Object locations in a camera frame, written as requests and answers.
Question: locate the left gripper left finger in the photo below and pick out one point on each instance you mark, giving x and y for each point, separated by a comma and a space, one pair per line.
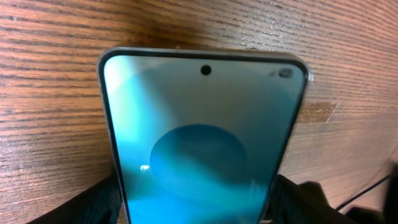
100, 204

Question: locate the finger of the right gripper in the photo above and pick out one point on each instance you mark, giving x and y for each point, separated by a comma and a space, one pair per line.
388, 214

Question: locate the turquoise screen smartphone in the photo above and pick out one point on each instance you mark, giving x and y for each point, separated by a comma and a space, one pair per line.
198, 136

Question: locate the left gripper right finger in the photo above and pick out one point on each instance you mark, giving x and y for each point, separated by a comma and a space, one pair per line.
293, 204

